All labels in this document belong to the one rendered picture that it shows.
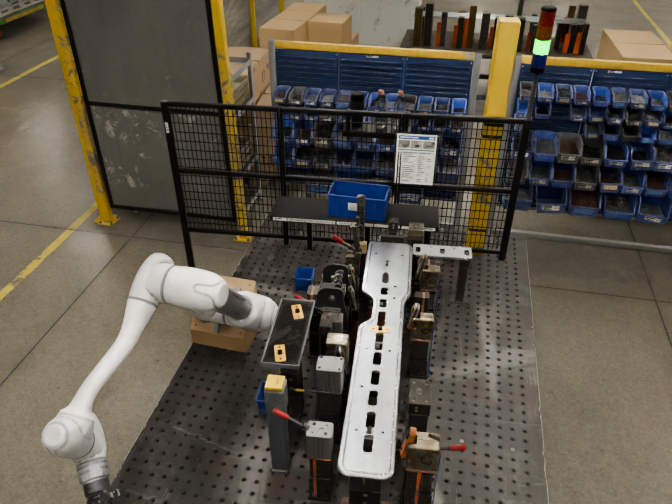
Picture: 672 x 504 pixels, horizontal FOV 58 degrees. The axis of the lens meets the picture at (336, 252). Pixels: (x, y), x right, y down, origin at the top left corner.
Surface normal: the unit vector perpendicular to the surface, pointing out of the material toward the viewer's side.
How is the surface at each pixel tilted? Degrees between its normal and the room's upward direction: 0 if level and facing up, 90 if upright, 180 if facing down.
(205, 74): 91
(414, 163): 90
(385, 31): 90
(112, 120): 89
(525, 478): 0
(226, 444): 0
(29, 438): 0
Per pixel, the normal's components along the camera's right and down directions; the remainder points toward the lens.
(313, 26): -0.28, 0.55
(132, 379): 0.00, -0.82
